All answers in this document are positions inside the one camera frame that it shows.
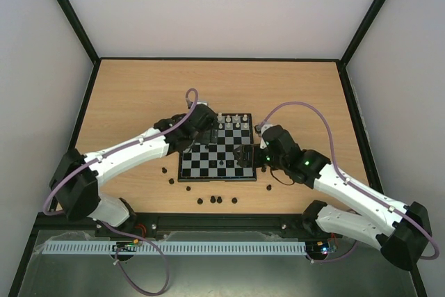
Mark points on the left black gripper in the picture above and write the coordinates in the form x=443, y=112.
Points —
x=211, y=137

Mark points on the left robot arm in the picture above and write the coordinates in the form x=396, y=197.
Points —
x=78, y=179

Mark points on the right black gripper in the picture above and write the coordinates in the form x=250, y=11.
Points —
x=250, y=155

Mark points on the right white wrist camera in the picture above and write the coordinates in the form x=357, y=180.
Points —
x=260, y=128

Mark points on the grey slotted cable duct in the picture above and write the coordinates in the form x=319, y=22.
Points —
x=175, y=248

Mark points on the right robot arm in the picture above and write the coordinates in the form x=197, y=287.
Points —
x=399, y=231

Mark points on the black silver chess board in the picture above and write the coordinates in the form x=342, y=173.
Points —
x=201, y=162

